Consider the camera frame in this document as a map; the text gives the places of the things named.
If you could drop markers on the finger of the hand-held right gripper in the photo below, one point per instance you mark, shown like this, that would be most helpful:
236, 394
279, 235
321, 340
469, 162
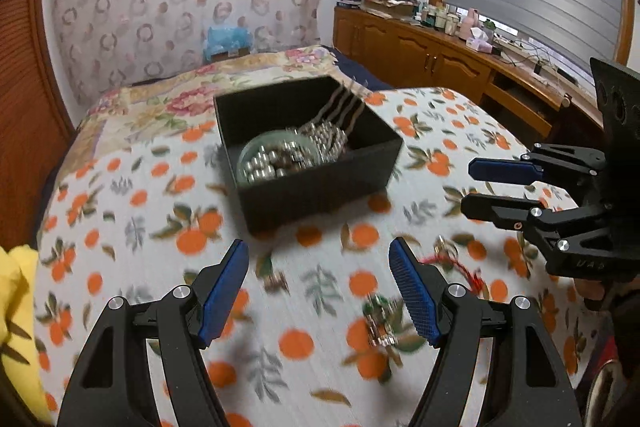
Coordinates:
500, 209
500, 171

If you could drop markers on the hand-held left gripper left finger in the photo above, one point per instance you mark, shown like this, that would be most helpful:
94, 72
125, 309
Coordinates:
222, 299

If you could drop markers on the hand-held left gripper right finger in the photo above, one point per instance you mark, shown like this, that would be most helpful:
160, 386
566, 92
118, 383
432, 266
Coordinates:
415, 294

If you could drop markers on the green stone silver jewelry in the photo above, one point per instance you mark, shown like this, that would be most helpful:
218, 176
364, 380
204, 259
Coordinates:
380, 312

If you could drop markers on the black cardboard box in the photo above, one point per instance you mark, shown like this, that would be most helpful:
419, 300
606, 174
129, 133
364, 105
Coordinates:
310, 199

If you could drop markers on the metal hair comb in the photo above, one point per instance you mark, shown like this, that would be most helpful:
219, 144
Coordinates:
345, 107

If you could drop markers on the person's right hand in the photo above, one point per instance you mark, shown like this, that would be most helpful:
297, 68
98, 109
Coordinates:
592, 294

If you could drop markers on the orange fruit print tablecloth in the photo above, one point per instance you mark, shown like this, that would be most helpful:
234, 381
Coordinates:
325, 382

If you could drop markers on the group of cosmetic bottles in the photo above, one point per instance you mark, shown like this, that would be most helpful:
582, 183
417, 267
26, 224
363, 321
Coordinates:
442, 19

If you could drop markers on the long wooden cabinet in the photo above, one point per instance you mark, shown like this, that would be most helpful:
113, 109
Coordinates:
400, 42

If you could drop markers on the dark blue bed sheet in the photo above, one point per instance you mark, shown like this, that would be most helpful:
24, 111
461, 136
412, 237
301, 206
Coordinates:
365, 74

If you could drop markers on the yellow cloth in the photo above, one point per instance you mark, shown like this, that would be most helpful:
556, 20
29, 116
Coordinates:
17, 307

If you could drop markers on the floral bed blanket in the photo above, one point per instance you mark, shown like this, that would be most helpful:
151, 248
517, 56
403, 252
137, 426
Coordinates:
150, 107

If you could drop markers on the blue plastic bag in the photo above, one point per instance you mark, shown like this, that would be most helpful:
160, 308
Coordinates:
227, 38

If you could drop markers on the brown slatted wooden wardrobe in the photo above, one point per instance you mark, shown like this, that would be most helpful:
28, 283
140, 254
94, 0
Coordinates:
25, 107

